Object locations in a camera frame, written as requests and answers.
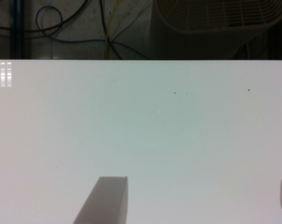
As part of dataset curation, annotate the white box fan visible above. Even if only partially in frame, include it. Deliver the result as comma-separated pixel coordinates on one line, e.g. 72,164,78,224
146,0,282,60

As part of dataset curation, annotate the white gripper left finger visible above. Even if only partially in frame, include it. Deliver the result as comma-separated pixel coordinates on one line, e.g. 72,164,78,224
73,176,128,224

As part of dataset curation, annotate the black cable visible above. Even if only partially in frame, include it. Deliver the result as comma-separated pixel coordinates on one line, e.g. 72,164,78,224
0,0,123,60

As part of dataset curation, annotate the yellow cable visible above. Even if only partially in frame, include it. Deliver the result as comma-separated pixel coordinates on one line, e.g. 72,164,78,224
104,0,122,60

